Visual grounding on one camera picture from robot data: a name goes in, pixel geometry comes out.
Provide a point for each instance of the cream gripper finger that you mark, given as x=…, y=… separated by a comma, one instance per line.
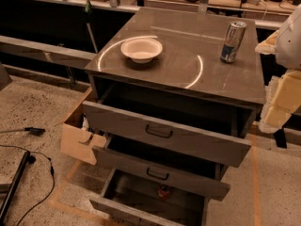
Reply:
x=268, y=46
x=283, y=98

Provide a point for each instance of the silver blue redbull can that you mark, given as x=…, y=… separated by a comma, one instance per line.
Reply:
x=233, y=39

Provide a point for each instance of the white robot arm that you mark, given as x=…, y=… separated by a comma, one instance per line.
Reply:
x=288, y=47

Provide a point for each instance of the white paper bowl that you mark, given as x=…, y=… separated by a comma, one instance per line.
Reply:
x=141, y=50

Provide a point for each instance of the red can in drawer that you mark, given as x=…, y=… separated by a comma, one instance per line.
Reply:
x=163, y=192

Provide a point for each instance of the grey top drawer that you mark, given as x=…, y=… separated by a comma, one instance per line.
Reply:
x=169, y=135

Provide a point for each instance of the grey drawer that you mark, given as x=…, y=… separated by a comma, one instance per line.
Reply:
x=135, y=200
x=169, y=135
x=162, y=166

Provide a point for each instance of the grey metal drawer cabinet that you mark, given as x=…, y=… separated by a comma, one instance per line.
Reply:
x=187, y=83

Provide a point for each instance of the grey middle drawer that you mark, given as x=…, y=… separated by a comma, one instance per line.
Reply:
x=162, y=166

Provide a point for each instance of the grey bottom drawer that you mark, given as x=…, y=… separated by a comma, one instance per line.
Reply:
x=135, y=200

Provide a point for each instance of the brown cardboard box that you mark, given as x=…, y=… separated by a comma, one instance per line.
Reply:
x=76, y=141

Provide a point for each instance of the black bar on floor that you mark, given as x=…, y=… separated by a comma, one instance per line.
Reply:
x=8, y=190

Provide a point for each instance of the green handled stick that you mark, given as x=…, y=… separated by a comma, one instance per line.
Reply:
x=87, y=12

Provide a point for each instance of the black handled floor tool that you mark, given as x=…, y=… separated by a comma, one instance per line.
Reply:
x=31, y=130

